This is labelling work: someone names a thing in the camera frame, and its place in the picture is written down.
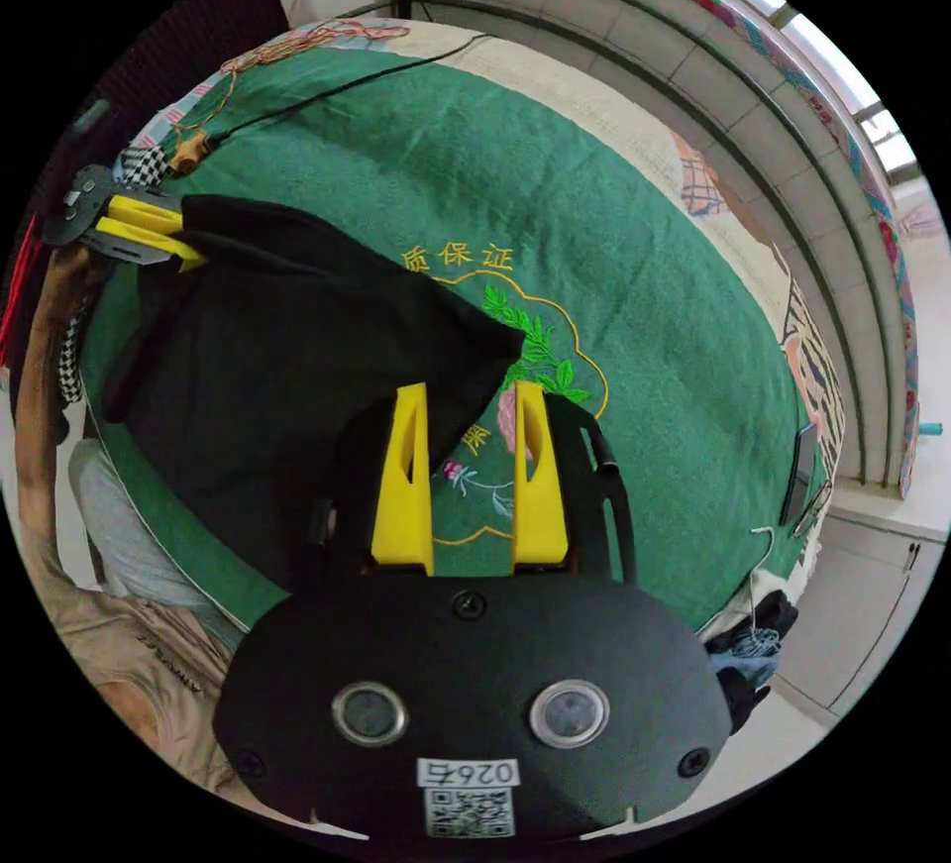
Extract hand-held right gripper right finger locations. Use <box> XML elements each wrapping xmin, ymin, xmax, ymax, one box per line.
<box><xmin>510</xmin><ymin>379</ymin><xmax>573</xmax><ymax>570</ymax></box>

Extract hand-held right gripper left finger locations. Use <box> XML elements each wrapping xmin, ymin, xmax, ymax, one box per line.
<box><xmin>370</xmin><ymin>381</ymin><xmax>437</xmax><ymax>577</ymax></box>

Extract black t-shirt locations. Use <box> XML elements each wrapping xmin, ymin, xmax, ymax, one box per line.
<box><xmin>101</xmin><ymin>193</ymin><xmax>528</xmax><ymax>571</ymax></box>

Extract person's left hand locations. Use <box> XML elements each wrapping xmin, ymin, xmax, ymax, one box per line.
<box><xmin>31</xmin><ymin>244</ymin><xmax>113</xmax><ymax>359</ymax></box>

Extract bed with green embroidered blanket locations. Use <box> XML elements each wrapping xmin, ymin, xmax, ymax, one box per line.
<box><xmin>77</xmin><ymin>19</ymin><xmax>850</xmax><ymax>645</ymax></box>

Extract pile of clothes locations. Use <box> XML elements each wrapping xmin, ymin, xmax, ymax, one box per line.
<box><xmin>700</xmin><ymin>586</ymin><xmax>802</xmax><ymax>736</ymax></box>

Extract black phone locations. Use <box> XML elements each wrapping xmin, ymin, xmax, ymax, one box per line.
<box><xmin>779</xmin><ymin>422</ymin><xmax>818</xmax><ymax>527</ymax></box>

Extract eyeglasses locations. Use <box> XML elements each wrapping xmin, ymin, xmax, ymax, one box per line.
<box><xmin>790</xmin><ymin>479</ymin><xmax>835</xmax><ymax>539</ymax></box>

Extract person's body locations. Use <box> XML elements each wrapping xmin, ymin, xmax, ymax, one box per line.
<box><xmin>44</xmin><ymin>431</ymin><xmax>298</xmax><ymax>802</ymax></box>

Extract white cupboard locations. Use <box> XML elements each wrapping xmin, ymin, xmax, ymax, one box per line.
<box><xmin>771</xmin><ymin>498</ymin><xmax>951</xmax><ymax>727</ymax></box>

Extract floral curtain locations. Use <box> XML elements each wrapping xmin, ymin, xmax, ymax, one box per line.
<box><xmin>519</xmin><ymin>0</ymin><xmax>924</xmax><ymax>501</ymax></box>

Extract window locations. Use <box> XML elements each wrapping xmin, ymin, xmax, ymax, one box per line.
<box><xmin>703</xmin><ymin>0</ymin><xmax>924</xmax><ymax>189</ymax></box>

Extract orange cord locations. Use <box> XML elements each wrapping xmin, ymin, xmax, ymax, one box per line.
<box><xmin>168</xmin><ymin>19</ymin><xmax>411</xmax><ymax>174</ymax></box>

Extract black cable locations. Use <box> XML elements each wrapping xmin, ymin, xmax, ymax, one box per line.
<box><xmin>206</xmin><ymin>33</ymin><xmax>488</xmax><ymax>145</ymax></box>

